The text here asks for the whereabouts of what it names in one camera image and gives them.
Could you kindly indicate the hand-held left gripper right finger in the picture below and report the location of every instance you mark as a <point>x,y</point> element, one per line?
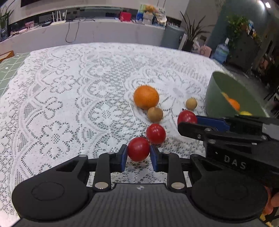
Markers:
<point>153,158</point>

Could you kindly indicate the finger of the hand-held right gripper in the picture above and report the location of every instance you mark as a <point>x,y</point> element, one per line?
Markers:
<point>196,130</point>
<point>209,122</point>

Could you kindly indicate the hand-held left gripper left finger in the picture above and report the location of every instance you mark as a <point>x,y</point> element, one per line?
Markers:
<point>123,158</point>

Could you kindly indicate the red cherry tomato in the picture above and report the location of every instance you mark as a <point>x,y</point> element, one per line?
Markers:
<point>138,149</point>
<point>186,116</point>
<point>155,133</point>

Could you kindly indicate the small brown longan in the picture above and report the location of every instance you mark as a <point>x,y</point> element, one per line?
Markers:
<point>191,104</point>
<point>155,114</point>

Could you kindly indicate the green colander bowl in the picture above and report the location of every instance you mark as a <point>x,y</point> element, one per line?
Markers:
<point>215,96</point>

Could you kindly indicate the person's right hand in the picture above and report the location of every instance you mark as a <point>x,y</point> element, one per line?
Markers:
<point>273,202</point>

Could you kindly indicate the blue water bottle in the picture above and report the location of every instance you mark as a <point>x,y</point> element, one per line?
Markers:
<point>221,53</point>

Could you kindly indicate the white plastic bag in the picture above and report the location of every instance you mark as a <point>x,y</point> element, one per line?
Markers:
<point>196,47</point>

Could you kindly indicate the white lace tablecloth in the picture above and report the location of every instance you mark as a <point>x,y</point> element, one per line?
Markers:
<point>76,98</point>

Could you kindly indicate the dark drawer cabinet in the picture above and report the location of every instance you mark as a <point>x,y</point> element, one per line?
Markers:
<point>246,52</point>

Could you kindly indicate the long-leaf potted plant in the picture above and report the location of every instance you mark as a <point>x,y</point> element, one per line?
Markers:
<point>188,44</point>

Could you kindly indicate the leafy pothos plant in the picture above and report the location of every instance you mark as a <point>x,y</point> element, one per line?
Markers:
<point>236,26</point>

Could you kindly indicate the white marble television cabinet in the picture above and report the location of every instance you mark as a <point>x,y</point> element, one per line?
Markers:
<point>109,32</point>

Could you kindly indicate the red box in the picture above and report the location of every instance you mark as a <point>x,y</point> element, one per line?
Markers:
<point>125,17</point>

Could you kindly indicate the green checked table mat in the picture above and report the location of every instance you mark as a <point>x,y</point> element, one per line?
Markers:
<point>11,72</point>

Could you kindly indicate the white router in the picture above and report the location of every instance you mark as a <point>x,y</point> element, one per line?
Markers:
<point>58,21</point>

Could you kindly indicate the orange flat box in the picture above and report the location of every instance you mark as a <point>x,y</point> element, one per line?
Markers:
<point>5,56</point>

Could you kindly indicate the plant in glass vase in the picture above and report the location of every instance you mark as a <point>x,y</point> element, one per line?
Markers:
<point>4,24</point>

